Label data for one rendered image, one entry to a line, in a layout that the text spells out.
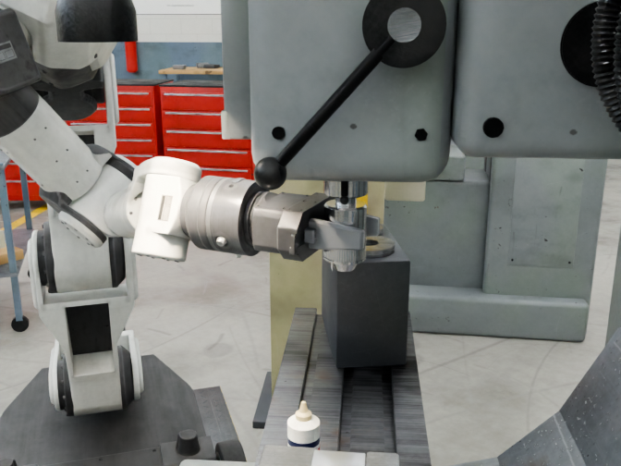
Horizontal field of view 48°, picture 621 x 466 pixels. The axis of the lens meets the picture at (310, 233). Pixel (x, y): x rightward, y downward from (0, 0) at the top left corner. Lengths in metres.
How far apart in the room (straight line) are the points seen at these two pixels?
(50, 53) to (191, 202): 0.36
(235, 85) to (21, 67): 0.36
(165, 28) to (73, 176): 9.08
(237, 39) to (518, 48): 0.28
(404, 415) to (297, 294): 1.63
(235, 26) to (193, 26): 9.29
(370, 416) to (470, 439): 1.69
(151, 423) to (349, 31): 1.25
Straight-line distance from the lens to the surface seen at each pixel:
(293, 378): 1.17
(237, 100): 0.74
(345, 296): 1.14
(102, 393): 1.63
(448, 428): 2.79
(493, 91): 0.63
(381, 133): 0.65
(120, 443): 1.67
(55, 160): 1.05
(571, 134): 0.65
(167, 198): 0.84
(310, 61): 0.65
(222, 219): 0.79
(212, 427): 2.01
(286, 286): 2.66
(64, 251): 1.40
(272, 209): 0.76
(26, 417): 1.84
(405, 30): 0.61
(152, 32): 10.18
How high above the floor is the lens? 1.46
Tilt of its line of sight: 17 degrees down
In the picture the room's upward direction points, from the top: straight up
